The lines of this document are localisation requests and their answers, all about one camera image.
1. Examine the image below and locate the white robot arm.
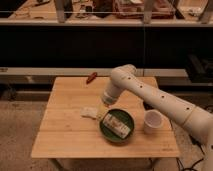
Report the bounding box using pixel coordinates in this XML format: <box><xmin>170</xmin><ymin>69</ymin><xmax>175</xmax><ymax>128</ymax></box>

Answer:
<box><xmin>101</xmin><ymin>64</ymin><xmax>213</xmax><ymax>171</ymax></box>

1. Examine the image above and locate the black cable on floor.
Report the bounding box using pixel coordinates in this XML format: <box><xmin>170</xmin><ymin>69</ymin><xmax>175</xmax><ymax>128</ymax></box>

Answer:
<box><xmin>175</xmin><ymin>133</ymin><xmax>207</xmax><ymax>171</ymax></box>

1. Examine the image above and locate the red brown small tool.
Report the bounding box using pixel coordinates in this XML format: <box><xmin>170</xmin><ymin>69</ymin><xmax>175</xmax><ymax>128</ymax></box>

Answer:
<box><xmin>86</xmin><ymin>72</ymin><xmax>98</xmax><ymax>84</ymax></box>

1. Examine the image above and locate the white ceramic cup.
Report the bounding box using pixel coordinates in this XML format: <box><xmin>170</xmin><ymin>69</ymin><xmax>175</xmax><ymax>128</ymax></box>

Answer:
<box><xmin>143</xmin><ymin>110</ymin><xmax>163</xmax><ymax>134</ymax></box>

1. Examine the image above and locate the green round plate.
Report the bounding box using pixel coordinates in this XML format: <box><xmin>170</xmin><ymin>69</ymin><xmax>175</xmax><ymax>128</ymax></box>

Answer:
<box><xmin>99</xmin><ymin>109</ymin><xmax>135</xmax><ymax>143</ymax></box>

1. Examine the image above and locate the black phone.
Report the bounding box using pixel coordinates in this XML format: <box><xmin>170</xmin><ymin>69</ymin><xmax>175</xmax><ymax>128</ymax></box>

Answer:
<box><xmin>143</xmin><ymin>102</ymin><xmax>151</xmax><ymax>110</ymax></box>

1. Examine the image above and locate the crumpled white cloth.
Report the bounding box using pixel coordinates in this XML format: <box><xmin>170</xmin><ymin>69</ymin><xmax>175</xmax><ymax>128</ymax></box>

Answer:
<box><xmin>80</xmin><ymin>107</ymin><xmax>98</xmax><ymax>119</ymax></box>

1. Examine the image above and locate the wooden table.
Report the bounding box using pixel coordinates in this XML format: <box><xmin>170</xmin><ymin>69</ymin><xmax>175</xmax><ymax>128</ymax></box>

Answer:
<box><xmin>31</xmin><ymin>77</ymin><xmax>180</xmax><ymax>159</ymax></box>

